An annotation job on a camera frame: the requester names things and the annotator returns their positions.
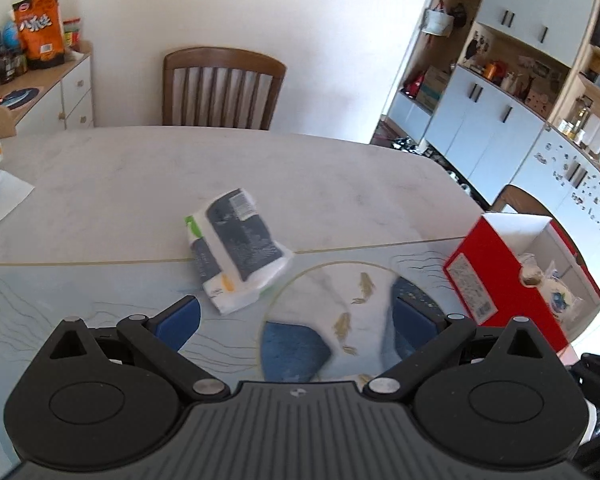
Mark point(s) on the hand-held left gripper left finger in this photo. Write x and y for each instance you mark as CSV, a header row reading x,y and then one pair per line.
x,y
180,317

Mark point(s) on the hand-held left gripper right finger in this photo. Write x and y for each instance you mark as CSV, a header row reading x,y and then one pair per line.
x,y
412,317

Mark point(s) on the red cardboard box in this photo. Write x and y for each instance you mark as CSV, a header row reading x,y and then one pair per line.
x,y
485,280

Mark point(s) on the clear bag of pastry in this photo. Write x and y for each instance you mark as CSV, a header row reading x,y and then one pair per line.
x,y
557,297

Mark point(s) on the white and navy tissue pack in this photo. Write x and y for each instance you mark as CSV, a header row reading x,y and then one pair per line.
x,y
235,245

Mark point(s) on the white marble desktop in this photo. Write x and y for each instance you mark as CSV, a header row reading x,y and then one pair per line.
x,y
280,170

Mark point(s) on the light blue printed table mat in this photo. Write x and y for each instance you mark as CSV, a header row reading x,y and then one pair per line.
x,y
105,290

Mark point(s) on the white shoe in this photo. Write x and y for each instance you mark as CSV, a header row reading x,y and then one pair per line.
x,y
460,180

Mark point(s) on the pair of dark sneakers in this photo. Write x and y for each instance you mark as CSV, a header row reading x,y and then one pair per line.
x,y
406,144

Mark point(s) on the white fridge with magnets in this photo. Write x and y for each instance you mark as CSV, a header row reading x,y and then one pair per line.
x,y
555,160

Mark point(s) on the white and wood cabinet unit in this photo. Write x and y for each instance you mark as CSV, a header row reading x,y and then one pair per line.
x,y
480,110

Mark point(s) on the green and white cardboard box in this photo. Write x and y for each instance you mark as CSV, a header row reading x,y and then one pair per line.
x,y
431,87

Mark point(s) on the red bag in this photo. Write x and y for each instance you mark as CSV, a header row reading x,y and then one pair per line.
x,y
415,84

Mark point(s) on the white storage containers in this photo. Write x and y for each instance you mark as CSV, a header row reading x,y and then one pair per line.
x,y
597,134

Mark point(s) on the white sideboard with wooden top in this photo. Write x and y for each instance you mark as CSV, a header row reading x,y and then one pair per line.
x,y
75,90

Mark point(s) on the round dark blue mat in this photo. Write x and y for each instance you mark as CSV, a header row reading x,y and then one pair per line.
x,y
20,98

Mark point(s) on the hanging tote bag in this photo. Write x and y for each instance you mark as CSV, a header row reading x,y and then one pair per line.
x,y
437,21

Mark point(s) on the jar with red lid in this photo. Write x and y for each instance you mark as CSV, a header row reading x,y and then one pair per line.
x,y
72,34

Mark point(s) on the orange snack bag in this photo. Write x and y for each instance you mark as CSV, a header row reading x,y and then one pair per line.
x,y
40,30

